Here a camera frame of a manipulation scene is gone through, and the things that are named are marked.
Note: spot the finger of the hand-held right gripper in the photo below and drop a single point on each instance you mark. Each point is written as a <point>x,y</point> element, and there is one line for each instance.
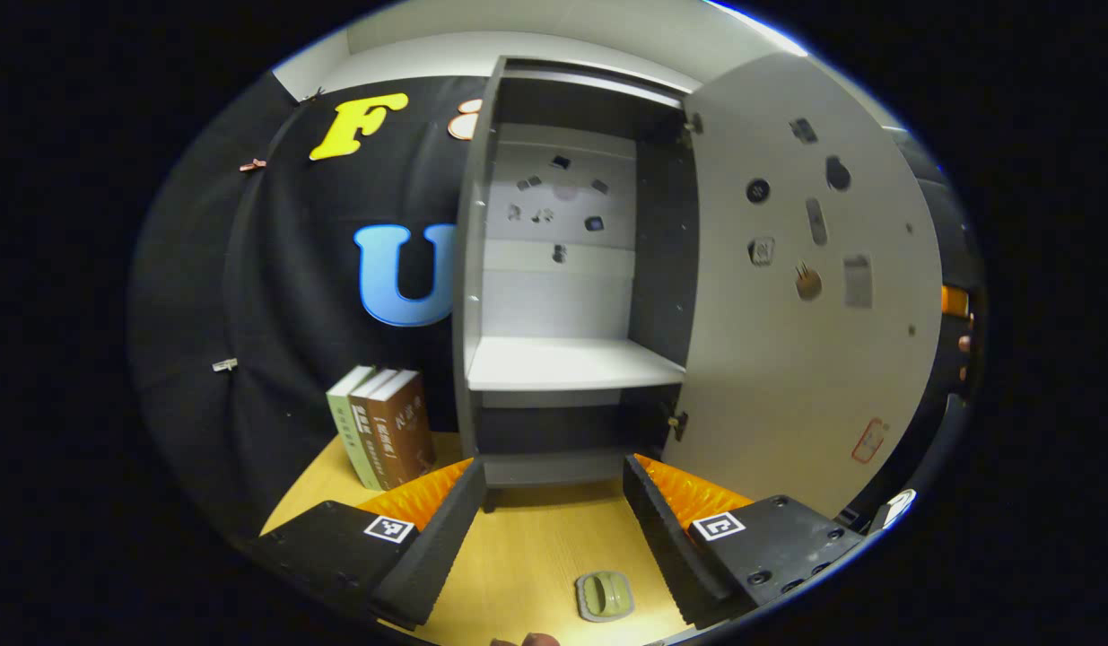
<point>955,301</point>

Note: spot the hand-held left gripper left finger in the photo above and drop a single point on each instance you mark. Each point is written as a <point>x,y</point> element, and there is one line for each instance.
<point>437,556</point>

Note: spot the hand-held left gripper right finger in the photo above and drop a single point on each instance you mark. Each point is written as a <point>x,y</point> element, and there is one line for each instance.
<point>666,547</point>

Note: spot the grey coaster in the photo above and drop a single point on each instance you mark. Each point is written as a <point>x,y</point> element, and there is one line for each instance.
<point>580,606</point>

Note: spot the beige cabinet door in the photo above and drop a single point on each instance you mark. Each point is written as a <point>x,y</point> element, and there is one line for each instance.
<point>787,386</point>

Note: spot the metal door hinge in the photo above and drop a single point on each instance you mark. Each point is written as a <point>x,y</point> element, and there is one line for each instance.
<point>692,130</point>
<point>676,423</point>

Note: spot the white cabinet shelf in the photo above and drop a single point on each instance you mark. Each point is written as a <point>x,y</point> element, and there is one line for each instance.
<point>562,363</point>

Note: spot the brown book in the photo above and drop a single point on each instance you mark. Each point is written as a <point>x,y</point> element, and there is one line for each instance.
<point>370,431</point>
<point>410,440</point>

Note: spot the light green book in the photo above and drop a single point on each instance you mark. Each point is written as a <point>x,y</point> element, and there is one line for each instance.
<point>343,422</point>

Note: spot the black backdrop cloth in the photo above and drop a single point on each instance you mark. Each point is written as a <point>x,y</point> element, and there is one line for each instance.
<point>248,296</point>

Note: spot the black clip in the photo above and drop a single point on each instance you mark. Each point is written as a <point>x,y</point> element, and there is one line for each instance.
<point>313,93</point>

